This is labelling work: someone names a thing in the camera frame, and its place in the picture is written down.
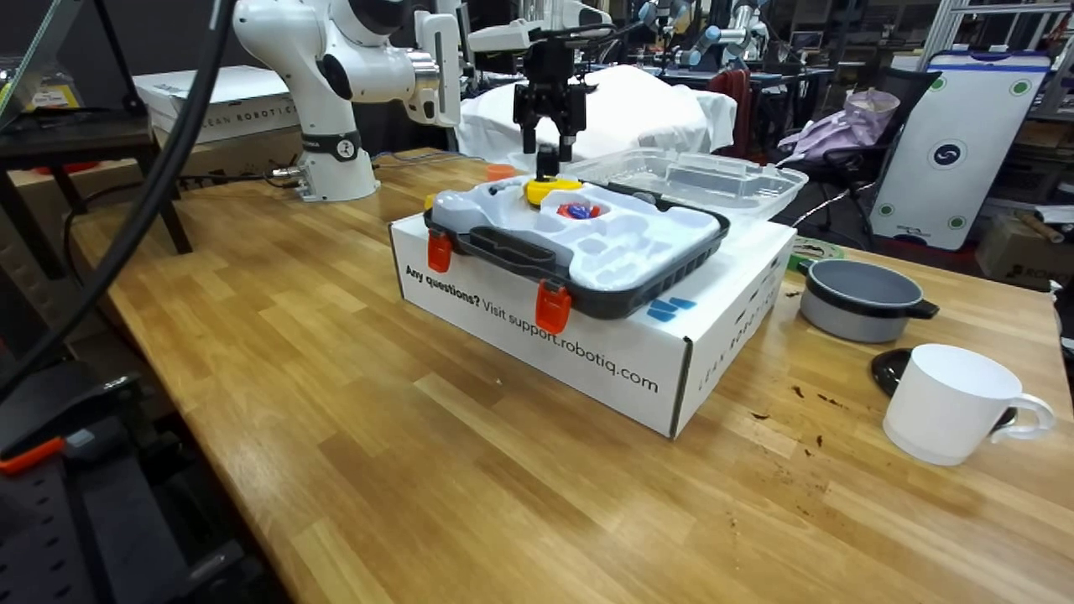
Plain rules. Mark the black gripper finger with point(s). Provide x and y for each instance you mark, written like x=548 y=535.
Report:
x=527 y=136
x=570 y=140

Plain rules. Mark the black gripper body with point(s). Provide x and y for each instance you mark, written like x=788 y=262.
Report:
x=548 y=89

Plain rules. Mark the black salt cellar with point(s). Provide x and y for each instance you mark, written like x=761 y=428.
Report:
x=548 y=167

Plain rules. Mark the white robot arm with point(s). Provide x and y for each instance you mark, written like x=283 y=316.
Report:
x=336 y=55

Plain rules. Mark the white cardboard box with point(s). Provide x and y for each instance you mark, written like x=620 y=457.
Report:
x=652 y=367

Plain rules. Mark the yellow round toy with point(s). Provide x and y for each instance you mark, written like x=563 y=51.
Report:
x=538 y=188

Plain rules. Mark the white cloth covered object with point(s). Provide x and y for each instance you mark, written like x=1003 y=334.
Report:
x=626 y=110

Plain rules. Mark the red blue toy pieces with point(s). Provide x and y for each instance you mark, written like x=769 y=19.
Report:
x=583 y=211

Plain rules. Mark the grey black organizer case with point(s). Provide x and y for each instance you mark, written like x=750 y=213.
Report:
x=595 y=268

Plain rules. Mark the clear plastic lid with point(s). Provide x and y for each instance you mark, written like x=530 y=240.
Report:
x=730 y=187

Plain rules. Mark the white flat boxes stack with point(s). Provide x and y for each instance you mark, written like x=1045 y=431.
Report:
x=245 y=103

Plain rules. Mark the grey pot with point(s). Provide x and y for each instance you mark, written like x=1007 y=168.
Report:
x=859 y=304

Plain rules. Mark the black coaster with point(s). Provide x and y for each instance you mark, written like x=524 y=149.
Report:
x=888 y=370

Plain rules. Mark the white panel cart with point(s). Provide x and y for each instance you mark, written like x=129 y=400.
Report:
x=954 y=141

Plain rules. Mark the white mug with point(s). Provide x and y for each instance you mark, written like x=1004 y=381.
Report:
x=954 y=400

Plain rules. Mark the black side table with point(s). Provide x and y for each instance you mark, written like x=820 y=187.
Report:
x=54 y=141

